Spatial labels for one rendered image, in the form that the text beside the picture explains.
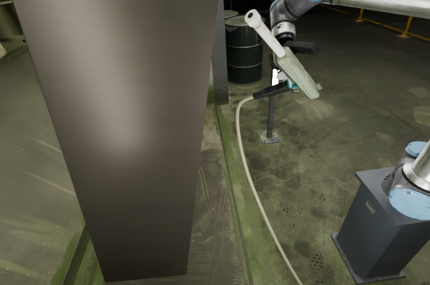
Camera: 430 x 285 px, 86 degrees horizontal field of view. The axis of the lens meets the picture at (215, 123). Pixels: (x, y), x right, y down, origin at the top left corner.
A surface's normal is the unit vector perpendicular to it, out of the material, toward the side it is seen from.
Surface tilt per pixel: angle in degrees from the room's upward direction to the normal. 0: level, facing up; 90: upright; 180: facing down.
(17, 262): 57
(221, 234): 0
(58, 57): 90
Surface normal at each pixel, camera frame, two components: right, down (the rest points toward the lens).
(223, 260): -0.08, -0.81
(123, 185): 0.14, 0.57
